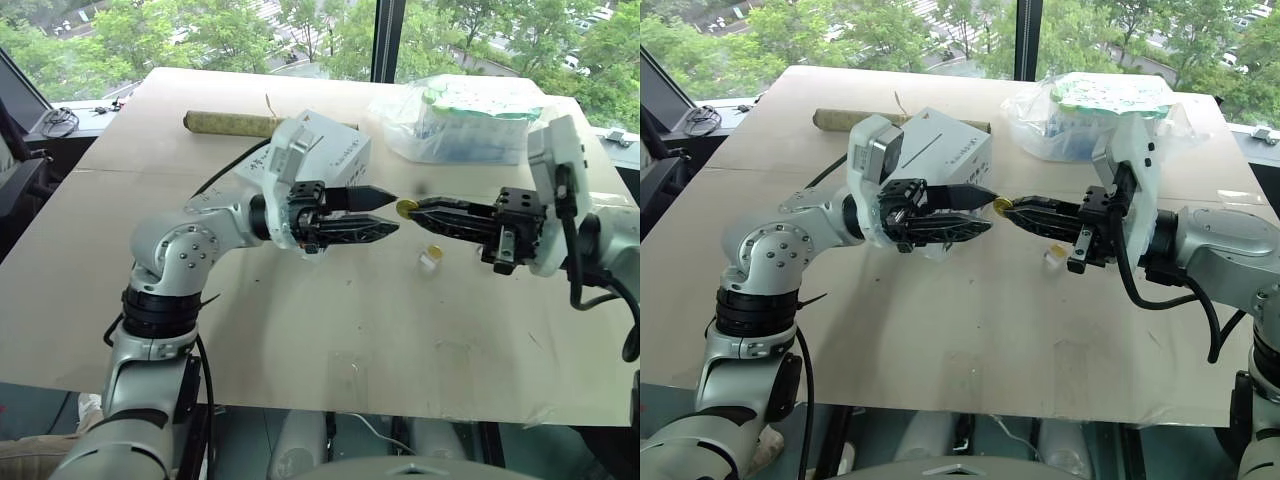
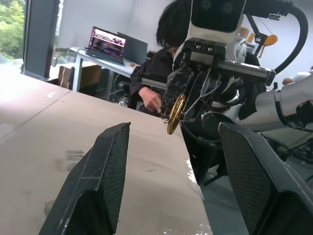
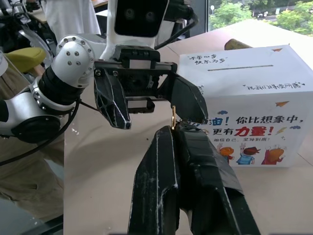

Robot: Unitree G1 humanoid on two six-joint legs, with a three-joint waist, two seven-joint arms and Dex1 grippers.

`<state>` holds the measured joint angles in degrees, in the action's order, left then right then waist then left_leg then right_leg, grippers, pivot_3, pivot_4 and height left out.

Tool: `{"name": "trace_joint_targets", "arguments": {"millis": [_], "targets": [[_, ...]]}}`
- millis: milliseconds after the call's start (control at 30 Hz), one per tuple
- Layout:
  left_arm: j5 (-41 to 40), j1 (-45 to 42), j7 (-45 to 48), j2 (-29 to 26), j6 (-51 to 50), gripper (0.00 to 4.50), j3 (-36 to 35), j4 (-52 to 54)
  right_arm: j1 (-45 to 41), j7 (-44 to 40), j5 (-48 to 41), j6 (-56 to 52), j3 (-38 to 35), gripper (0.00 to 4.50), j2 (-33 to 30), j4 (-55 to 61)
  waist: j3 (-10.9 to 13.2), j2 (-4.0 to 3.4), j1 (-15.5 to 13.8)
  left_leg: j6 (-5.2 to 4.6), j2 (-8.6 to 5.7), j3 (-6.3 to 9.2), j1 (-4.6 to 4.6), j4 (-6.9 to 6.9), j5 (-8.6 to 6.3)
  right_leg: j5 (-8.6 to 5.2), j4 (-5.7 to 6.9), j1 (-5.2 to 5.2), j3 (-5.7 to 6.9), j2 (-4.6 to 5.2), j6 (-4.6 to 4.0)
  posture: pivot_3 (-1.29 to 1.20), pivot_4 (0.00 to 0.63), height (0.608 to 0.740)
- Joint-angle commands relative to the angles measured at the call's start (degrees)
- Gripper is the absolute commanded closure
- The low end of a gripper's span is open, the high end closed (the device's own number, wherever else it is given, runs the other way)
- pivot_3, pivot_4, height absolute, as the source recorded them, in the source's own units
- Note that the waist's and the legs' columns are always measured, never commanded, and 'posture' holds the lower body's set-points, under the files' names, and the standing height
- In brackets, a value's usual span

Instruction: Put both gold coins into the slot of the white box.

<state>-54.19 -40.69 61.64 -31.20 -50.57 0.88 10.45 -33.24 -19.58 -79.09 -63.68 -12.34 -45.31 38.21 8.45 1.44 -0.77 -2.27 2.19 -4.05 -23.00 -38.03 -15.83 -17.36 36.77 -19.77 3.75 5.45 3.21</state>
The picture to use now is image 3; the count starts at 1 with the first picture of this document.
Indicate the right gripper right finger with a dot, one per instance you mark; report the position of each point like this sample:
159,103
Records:
210,195

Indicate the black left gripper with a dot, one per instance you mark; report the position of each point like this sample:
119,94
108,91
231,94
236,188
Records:
137,82

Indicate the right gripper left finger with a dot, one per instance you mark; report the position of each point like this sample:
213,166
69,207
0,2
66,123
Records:
156,186

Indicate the gold coin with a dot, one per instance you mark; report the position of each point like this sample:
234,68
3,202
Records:
173,117

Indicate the white printed slot box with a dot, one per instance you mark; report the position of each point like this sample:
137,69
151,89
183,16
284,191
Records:
247,88

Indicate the gold-brown flat object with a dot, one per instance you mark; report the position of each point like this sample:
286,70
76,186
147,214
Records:
236,44

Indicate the person in white shirt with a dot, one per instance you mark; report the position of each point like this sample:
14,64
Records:
71,14

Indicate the yellow-green chair seat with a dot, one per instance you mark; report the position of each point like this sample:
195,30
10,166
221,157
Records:
24,57

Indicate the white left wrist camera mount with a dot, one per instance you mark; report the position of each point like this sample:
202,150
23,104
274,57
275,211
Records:
110,41

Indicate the black window frame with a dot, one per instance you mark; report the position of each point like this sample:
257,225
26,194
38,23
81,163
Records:
199,14

